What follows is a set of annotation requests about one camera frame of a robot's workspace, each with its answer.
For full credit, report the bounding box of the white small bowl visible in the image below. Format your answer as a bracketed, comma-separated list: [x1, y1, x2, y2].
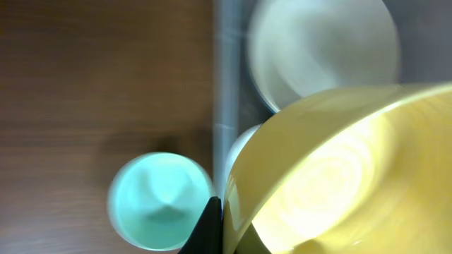
[225, 124, 261, 179]

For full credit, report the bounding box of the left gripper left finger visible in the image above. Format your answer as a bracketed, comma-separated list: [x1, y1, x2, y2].
[178, 196, 222, 254]

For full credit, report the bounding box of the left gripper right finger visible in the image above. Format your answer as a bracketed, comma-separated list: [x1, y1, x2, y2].
[234, 224, 270, 254]

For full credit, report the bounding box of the beige bowl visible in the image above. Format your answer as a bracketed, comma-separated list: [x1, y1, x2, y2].
[247, 0, 400, 112]

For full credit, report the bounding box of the mint green small bowl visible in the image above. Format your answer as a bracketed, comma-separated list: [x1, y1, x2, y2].
[107, 152, 215, 251]

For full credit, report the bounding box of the yellow small bowl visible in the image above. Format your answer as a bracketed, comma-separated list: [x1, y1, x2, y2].
[223, 83, 451, 253]

